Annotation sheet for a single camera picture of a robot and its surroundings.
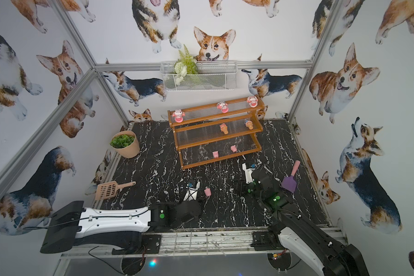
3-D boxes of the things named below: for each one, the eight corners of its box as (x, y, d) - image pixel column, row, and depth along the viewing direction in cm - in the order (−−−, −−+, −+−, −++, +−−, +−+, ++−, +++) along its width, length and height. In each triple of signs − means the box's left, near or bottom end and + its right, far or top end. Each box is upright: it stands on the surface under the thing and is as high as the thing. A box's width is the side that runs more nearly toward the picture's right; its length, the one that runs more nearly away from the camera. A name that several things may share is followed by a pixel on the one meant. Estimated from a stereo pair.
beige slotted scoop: (96, 200, 89) (94, 198, 87) (99, 186, 94) (97, 184, 92) (135, 190, 92) (133, 189, 90) (135, 178, 97) (134, 176, 95)
